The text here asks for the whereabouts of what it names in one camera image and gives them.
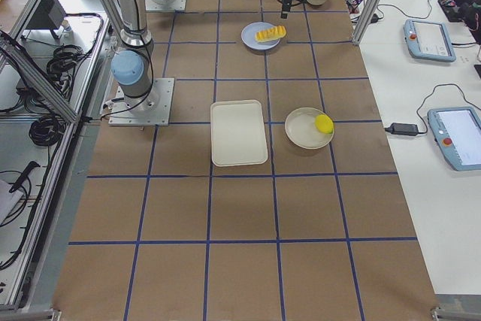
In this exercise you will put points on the yellow bread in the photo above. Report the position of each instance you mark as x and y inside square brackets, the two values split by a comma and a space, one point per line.
[271, 34]

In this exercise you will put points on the blue plate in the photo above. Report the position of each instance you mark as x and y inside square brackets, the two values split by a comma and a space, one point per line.
[248, 36]

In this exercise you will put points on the cream lemon plate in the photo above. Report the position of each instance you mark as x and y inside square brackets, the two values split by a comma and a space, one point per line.
[300, 129]

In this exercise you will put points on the yellow lemon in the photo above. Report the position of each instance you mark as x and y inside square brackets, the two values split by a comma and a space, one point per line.
[324, 124]

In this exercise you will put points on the far blue teach pendant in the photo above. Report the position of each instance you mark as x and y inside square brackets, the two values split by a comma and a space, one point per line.
[428, 41]

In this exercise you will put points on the blue teach pendant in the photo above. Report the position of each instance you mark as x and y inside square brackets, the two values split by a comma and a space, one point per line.
[457, 133]
[428, 41]

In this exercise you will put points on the cream tray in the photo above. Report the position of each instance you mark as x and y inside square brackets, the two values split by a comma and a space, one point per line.
[237, 133]

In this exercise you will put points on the black power adapter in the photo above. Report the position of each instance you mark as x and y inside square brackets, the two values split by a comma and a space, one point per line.
[407, 129]

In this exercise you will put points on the near blue teach pendant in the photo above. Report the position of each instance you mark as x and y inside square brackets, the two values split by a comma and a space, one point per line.
[457, 133]

